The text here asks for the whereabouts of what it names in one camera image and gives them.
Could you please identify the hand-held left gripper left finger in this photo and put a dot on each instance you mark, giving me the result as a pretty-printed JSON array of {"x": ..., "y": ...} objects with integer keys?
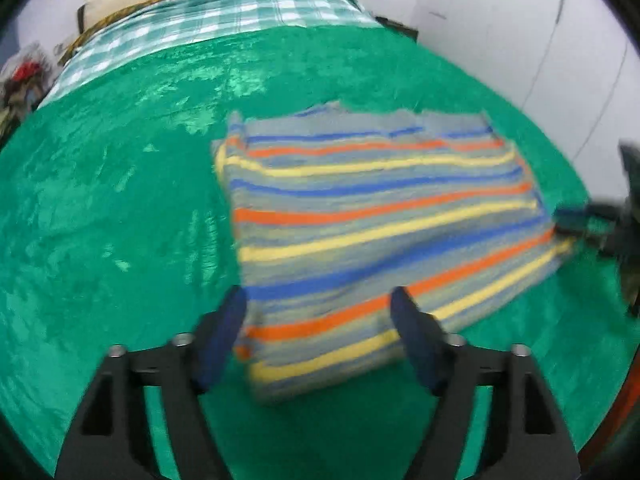
[{"x": 220, "y": 340}]

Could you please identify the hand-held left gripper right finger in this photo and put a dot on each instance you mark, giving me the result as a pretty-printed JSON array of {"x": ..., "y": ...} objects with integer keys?
[{"x": 415, "y": 342}]

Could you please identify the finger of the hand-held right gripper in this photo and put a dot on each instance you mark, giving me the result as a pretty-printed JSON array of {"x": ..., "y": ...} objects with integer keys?
[{"x": 575, "y": 217}]

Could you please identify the striped knit t-shirt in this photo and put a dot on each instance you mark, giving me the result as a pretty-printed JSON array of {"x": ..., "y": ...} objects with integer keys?
[{"x": 380, "y": 220}]

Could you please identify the pile of assorted clothes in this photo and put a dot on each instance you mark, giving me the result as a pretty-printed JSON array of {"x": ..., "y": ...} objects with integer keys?
[{"x": 25, "y": 85}]

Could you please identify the green velvet blanket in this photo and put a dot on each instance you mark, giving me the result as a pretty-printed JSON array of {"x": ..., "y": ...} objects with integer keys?
[{"x": 115, "y": 220}]

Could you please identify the white wardrobe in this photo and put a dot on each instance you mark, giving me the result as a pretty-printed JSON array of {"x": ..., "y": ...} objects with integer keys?
[{"x": 515, "y": 35}]

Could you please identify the green white checked sheet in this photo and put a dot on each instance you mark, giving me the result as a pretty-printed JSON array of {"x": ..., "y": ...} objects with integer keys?
[{"x": 200, "y": 15}]

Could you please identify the yellow patterned cloth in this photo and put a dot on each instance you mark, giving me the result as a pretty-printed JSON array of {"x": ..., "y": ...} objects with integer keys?
[{"x": 95, "y": 32}]

